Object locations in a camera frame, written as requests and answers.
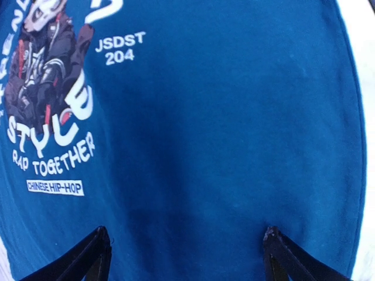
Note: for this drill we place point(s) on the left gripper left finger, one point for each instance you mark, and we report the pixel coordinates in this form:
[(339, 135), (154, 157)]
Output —
[(90, 259)]

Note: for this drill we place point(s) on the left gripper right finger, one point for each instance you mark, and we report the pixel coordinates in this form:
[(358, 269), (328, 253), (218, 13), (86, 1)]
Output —
[(285, 260)]

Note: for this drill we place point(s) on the blue printed t-shirt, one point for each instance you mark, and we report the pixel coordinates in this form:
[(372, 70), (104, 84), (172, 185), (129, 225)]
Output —
[(186, 128)]

